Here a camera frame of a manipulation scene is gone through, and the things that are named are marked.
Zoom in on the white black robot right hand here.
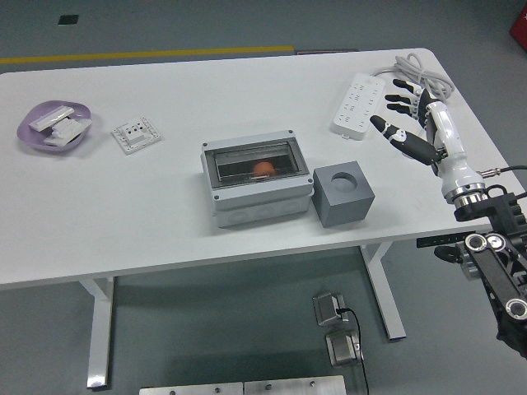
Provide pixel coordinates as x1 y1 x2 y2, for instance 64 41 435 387
369 77 485 199

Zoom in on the orange cylinder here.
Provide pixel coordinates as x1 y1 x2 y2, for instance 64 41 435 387
251 160 276 179

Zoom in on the grey electrical box clear lid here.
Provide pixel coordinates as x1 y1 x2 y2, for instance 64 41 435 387
201 129 315 230

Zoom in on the grey cube with round hole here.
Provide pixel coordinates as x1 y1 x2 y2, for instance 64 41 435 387
312 160 375 229

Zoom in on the white power strip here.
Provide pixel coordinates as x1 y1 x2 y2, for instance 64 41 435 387
330 72 387 140

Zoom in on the black table control panel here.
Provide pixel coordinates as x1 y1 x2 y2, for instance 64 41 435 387
416 232 469 249

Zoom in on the red object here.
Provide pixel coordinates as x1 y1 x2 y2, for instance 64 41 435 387
509 10 527 42

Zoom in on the white table leg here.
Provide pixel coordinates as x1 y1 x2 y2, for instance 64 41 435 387
358 242 407 342
77 276 115 390

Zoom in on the metal plate with screws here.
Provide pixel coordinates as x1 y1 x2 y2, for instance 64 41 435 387
138 382 244 395
243 374 347 395

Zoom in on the yellow floor tape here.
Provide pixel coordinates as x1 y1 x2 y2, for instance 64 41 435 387
0 44 296 65

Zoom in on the flat white plastic part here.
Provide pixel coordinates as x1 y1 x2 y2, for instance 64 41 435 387
42 131 82 147

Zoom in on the long white plastic bar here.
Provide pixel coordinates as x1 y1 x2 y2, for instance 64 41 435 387
28 105 76 132

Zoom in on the purple plate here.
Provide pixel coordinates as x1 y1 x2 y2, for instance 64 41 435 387
16 100 92 155

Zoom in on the grey power cord with plug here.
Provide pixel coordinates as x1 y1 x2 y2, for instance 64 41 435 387
372 53 456 108

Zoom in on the black floor cable with plug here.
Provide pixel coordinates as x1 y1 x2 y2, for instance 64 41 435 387
335 306 371 395

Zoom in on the white wall socket panel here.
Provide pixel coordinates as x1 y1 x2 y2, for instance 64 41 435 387
110 116 163 156

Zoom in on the white plastic switch part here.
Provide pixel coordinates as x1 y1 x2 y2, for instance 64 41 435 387
51 117 92 139

